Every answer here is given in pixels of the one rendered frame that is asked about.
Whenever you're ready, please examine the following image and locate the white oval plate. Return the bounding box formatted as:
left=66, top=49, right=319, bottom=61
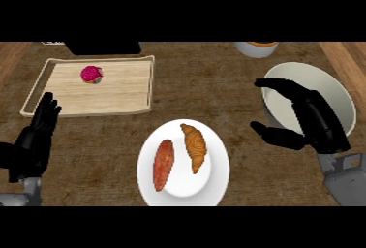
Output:
left=136, top=118, right=232, bottom=207

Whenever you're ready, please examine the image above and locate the pink frosted cupcake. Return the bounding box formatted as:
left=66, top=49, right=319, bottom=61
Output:
left=79, top=65, right=105, bottom=85

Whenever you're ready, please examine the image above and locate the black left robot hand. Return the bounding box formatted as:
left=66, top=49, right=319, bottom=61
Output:
left=0, top=91, right=64, bottom=184

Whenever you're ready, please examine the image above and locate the orange sweet potato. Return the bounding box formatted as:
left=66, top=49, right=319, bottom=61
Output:
left=153, top=139, right=176, bottom=193

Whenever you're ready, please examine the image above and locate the large white bowl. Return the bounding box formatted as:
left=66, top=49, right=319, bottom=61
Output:
left=260, top=61, right=358, bottom=138

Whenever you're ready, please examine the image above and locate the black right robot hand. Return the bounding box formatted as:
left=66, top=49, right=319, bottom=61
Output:
left=250, top=77, right=353, bottom=155

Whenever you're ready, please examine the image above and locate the pale wooden tray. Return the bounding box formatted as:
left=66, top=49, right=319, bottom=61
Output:
left=20, top=54, right=159, bottom=118

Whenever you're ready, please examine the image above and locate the golden brown croissant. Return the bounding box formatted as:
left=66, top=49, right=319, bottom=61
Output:
left=179, top=123, right=209, bottom=175

